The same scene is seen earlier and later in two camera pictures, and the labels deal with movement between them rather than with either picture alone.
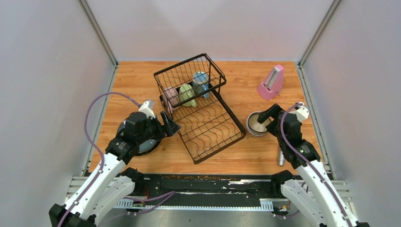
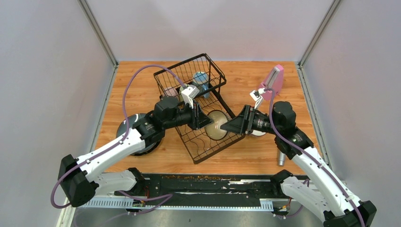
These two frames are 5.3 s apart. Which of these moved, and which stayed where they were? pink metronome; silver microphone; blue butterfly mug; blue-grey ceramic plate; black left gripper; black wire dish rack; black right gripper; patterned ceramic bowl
Moved: black right gripper; black left gripper; patterned ceramic bowl
Stayed: silver microphone; blue butterfly mug; blue-grey ceramic plate; pink metronome; black wire dish rack
